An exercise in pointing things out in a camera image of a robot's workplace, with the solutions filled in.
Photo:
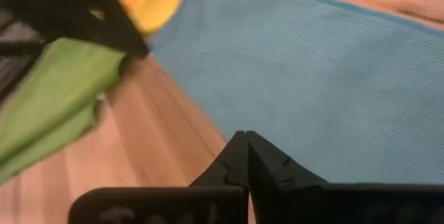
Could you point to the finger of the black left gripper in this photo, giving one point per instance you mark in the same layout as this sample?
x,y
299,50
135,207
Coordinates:
x,y
118,33

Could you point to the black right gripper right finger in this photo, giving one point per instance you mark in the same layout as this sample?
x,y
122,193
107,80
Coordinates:
x,y
312,203

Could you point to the green microfiber towel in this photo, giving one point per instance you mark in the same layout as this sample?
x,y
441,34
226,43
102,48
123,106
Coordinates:
x,y
52,106

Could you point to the light blue microfiber towel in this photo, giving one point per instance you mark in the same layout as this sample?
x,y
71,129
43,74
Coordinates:
x,y
312,85

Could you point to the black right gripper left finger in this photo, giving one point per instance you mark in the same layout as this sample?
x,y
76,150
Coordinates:
x,y
194,205

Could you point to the yellow microfiber towel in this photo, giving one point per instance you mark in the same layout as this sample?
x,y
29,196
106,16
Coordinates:
x,y
166,5

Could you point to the black metal table frame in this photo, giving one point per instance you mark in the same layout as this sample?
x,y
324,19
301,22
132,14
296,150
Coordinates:
x,y
17,64

